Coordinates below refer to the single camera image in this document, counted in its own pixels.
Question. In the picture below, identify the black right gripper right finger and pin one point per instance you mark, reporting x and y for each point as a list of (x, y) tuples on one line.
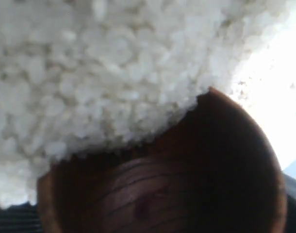
[(291, 204)]

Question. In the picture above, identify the rice in steel tray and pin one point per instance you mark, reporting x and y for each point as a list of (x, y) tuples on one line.
[(103, 74)]

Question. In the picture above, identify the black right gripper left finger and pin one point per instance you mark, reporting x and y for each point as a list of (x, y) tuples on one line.
[(20, 219)]

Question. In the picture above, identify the brown wooden cup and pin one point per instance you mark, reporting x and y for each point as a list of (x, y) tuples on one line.
[(214, 172)]

